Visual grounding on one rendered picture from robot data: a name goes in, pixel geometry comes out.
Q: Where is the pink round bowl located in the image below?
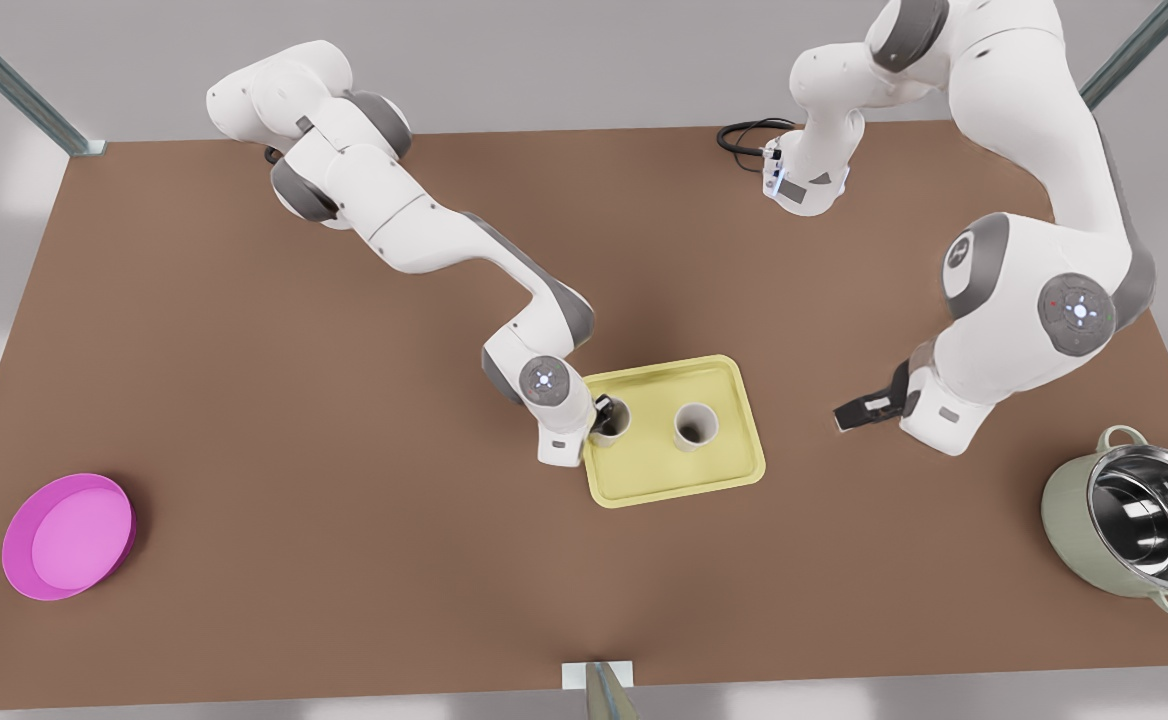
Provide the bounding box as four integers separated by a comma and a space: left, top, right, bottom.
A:
1, 473, 137, 602

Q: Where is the white IKEA cup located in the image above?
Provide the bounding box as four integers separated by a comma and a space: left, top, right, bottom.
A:
672, 402, 720, 453
590, 396, 634, 448

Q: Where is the yellow rectangular tray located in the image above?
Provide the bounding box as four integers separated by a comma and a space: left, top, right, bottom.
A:
581, 355, 767, 509

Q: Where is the green steel pot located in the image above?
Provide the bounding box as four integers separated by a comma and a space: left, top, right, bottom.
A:
1041, 425, 1168, 621

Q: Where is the silver frame post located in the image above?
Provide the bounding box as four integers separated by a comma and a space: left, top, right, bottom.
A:
562, 660, 638, 720
0, 5, 106, 158
1079, 0, 1168, 111

